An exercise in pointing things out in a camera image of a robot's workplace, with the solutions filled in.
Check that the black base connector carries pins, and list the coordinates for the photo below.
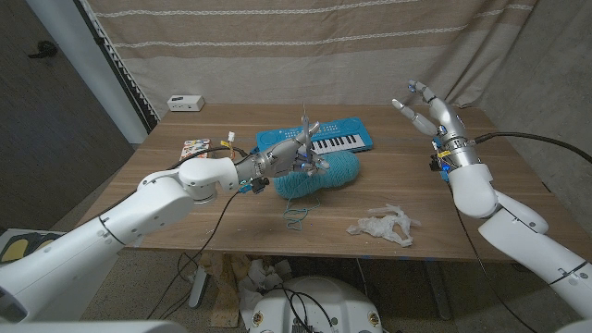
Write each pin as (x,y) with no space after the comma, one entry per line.
(303,329)

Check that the dark wooden door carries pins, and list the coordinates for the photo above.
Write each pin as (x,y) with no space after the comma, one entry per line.
(46,139)

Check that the blue toy piano keyboard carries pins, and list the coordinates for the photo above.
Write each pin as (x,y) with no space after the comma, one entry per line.
(342,134)

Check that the white power strip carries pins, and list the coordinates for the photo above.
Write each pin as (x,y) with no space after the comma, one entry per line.
(185,103)

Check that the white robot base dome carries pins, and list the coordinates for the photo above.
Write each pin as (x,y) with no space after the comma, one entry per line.
(324,305)

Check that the dark perforated panel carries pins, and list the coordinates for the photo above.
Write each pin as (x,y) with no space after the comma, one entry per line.
(118,65)

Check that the beige striped curtain backdrop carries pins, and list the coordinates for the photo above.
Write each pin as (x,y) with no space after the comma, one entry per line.
(254,55)

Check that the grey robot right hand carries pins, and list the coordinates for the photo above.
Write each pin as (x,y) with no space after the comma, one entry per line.
(451,129)

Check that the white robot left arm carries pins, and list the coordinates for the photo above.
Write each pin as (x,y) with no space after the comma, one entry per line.
(115,226)

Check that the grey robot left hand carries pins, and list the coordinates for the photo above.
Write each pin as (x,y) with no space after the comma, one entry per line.
(282,159)

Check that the crumpled clear plastic tape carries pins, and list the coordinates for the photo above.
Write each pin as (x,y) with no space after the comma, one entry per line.
(384,226)

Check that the crumpled white paper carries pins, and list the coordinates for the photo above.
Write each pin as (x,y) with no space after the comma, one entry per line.
(259,282)

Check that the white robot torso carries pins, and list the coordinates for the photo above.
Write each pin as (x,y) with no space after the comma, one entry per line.
(92,327)

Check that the teal yarn skein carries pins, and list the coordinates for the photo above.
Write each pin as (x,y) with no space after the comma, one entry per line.
(337,171)

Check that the grey table leg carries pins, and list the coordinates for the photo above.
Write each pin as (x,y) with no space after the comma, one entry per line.
(199,289)
(437,289)

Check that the colourful printed package box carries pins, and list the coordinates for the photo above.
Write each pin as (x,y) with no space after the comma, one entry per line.
(194,148)

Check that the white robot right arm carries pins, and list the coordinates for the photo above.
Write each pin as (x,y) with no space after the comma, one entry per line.
(522,231)

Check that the white floor platform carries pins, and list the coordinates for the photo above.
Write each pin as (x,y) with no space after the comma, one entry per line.
(99,287)

